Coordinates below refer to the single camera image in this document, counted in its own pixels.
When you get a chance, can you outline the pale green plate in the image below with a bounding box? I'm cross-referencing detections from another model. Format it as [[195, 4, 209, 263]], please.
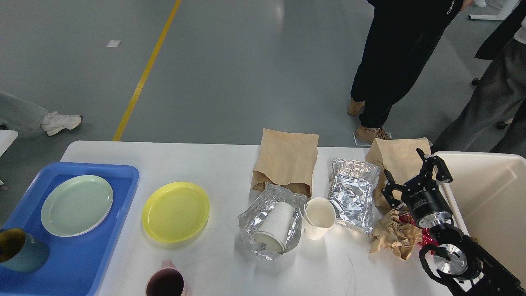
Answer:
[[41, 175, 113, 237]]

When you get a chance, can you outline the crumpled brown paper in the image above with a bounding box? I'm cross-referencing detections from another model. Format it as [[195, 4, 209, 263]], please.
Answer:
[[369, 209, 422, 261]]

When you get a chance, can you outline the yellow plastic plate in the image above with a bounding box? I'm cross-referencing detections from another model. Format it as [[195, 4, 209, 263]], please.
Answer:
[[141, 182, 210, 243]]

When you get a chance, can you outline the cream plastic bin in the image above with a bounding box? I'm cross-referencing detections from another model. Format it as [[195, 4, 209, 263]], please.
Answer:
[[436, 152, 526, 285]]

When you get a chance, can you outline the person in black clothes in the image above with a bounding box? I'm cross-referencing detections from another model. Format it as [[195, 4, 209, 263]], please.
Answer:
[[347, 0, 472, 144]]

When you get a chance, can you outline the white furniture base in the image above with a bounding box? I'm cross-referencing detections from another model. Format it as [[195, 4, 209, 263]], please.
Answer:
[[468, 0, 520, 21]]

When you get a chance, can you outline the pink mug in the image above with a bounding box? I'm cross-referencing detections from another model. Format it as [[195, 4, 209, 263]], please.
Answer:
[[145, 259, 191, 296]]

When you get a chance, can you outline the person in grey trousers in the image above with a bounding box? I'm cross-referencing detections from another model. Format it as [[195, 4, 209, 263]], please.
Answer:
[[431, 1, 526, 157]]

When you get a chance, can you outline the red wrapper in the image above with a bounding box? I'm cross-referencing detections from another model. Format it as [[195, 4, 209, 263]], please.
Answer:
[[399, 211, 439, 247]]

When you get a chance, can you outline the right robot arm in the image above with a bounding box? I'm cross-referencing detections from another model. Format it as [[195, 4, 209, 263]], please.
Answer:
[[381, 148, 525, 296]]

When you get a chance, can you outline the brown paper bag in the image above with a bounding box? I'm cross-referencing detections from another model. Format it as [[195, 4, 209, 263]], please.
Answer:
[[251, 129, 319, 198], [365, 137, 431, 214]]

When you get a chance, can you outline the brown paper bag middle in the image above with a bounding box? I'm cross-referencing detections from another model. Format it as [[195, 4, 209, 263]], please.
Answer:
[[251, 129, 319, 198]]

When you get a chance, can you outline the blue plastic tray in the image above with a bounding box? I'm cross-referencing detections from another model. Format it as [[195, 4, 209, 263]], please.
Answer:
[[0, 162, 139, 296]]

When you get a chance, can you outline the white side table corner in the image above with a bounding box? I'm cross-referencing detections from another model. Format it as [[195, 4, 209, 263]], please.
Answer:
[[0, 130, 19, 185]]

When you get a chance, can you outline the person with white sneaker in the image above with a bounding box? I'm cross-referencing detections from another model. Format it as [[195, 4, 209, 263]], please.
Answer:
[[0, 90, 83, 136]]

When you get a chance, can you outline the white paper cup lying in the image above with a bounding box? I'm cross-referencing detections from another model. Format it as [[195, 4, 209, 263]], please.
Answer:
[[254, 201, 293, 254]]

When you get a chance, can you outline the brown paper bag right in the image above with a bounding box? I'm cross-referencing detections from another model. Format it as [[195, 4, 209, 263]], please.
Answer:
[[365, 137, 431, 214]]

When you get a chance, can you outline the white paper cup upright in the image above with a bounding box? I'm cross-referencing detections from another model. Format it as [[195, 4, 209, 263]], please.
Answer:
[[301, 197, 336, 240]]

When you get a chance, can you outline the teal green mug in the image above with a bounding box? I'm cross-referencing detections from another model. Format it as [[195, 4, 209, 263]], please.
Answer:
[[0, 227, 50, 273]]

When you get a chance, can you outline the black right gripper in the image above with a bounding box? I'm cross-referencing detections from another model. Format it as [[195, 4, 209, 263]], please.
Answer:
[[381, 148, 453, 228]]

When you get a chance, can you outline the silver foil bag right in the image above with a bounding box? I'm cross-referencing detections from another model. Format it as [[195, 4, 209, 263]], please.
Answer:
[[328, 159, 380, 234]]

